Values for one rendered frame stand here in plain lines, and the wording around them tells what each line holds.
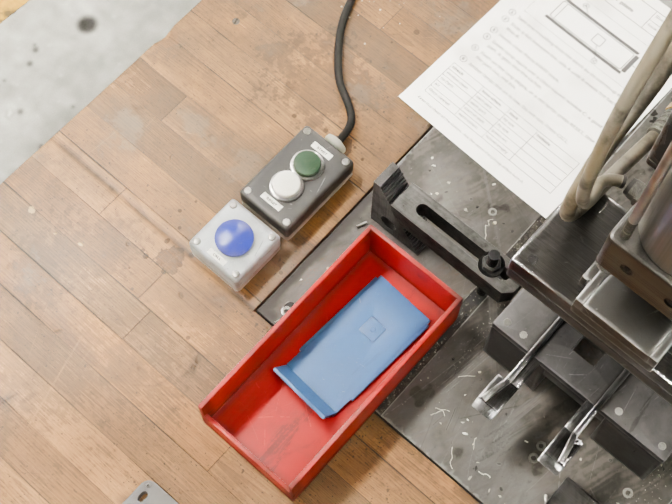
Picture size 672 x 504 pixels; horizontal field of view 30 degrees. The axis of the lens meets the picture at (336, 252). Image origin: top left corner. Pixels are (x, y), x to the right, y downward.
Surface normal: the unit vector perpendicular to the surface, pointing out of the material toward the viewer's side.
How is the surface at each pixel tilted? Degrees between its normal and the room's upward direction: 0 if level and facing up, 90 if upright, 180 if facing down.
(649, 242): 90
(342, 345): 0
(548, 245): 0
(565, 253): 0
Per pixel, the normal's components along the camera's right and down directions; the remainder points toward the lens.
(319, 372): 0.00, -0.37
